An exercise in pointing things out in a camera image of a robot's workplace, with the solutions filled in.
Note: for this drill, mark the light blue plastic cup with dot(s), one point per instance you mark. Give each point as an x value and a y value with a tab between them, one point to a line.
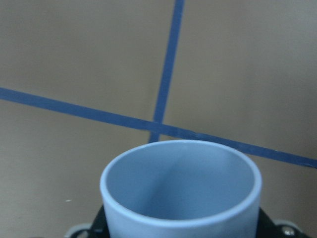
181	189

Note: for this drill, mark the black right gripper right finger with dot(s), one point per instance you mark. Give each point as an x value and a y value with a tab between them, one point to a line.
268	228

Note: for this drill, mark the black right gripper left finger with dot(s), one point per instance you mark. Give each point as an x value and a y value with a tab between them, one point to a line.
97	229

